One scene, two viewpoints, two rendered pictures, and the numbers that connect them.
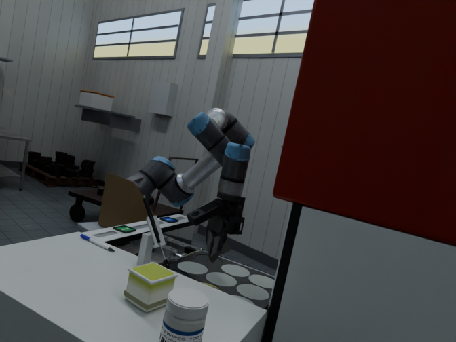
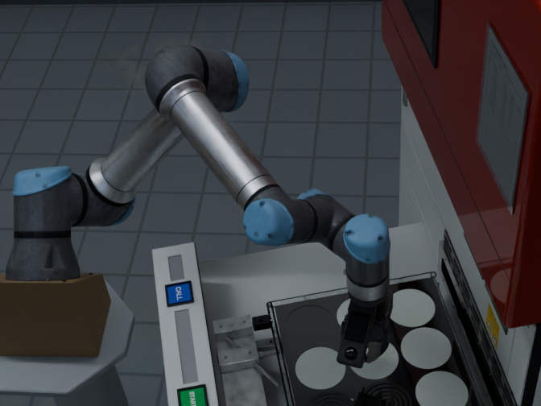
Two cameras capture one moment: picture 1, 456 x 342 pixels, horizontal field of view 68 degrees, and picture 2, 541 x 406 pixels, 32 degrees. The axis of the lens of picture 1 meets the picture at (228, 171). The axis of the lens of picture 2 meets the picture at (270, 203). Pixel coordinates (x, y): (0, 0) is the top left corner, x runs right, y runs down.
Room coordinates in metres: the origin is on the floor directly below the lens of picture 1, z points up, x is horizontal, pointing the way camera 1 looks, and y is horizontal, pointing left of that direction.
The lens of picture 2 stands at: (0.17, 0.64, 2.50)
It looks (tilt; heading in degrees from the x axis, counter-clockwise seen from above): 46 degrees down; 330
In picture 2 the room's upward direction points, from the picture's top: 7 degrees counter-clockwise
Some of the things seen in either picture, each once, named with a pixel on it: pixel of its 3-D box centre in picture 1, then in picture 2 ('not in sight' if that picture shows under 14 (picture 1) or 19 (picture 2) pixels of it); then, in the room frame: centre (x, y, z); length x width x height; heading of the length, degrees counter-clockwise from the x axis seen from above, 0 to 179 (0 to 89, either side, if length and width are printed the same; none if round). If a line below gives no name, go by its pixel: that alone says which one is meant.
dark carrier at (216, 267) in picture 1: (221, 279); (373, 358); (1.03, -0.05, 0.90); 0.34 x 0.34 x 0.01; 65
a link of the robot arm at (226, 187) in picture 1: (230, 187); (365, 279); (1.01, -0.02, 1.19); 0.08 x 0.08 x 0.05
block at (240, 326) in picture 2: (177, 245); (233, 327); (1.27, 0.13, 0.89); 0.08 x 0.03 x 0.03; 65
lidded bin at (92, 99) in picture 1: (96, 100); not in sight; (6.03, 2.54, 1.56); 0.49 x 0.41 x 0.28; 50
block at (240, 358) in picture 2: (165, 250); (238, 358); (1.20, 0.17, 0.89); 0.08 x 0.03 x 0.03; 65
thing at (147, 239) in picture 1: (152, 242); not in sight; (0.86, 0.15, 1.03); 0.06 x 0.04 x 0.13; 65
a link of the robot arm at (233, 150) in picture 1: (235, 162); (365, 249); (1.01, -0.02, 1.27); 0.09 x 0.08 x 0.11; 7
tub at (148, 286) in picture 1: (150, 286); not in sight; (0.68, 0.11, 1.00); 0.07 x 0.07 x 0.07; 56
